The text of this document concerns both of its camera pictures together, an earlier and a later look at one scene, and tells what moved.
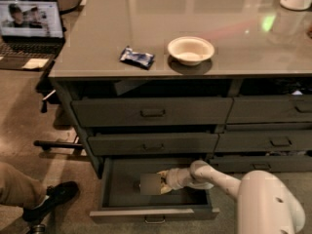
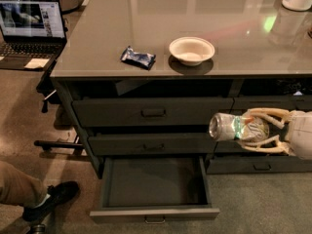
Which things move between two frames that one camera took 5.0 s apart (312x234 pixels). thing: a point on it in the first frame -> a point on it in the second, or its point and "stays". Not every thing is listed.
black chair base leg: (48, 145) stays
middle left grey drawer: (151, 143) stays
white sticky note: (35, 63) stays
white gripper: (176, 180) -> (300, 135)
